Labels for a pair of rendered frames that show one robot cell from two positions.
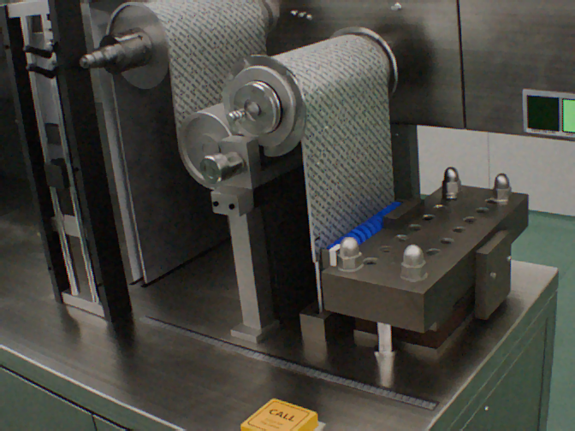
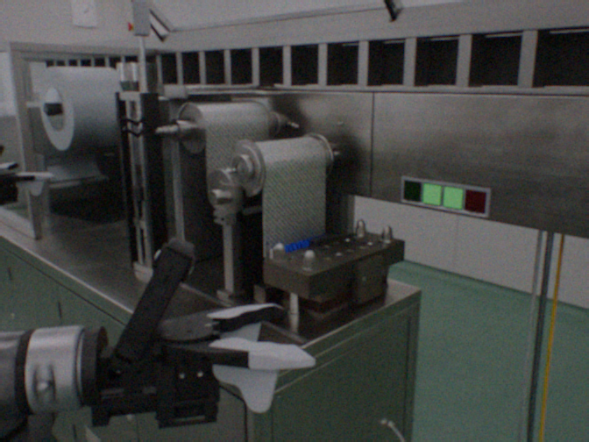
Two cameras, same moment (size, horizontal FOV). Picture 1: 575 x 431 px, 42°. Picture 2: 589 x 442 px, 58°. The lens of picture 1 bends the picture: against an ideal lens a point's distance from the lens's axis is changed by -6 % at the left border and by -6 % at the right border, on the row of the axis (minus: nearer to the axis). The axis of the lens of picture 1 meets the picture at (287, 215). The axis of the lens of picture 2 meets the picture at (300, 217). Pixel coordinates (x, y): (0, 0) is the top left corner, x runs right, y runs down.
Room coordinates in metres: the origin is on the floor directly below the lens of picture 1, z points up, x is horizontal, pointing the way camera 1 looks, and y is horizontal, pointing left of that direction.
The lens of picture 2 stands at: (-0.28, -0.26, 1.47)
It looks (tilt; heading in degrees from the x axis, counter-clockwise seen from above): 14 degrees down; 6
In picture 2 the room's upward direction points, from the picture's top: straight up
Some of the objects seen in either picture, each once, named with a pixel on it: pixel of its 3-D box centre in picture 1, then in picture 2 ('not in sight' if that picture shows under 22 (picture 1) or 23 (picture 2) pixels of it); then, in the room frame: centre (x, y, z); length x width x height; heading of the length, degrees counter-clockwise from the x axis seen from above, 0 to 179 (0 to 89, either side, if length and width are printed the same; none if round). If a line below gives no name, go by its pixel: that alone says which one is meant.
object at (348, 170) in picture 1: (352, 177); (295, 215); (1.13, -0.10, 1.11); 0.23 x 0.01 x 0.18; 141
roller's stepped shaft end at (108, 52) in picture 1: (96, 58); (165, 131); (1.17, 0.26, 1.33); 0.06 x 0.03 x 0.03; 141
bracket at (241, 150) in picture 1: (242, 242); (229, 241); (1.07, 0.07, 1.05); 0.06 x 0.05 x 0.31; 141
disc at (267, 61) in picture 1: (263, 105); (246, 167); (1.08, 0.02, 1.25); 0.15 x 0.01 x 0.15; 51
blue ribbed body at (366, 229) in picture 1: (369, 231); (301, 246); (1.12, -0.12, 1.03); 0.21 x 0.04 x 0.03; 141
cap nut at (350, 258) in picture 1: (349, 251); (280, 252); (0.99, -0.08, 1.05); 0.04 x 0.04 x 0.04
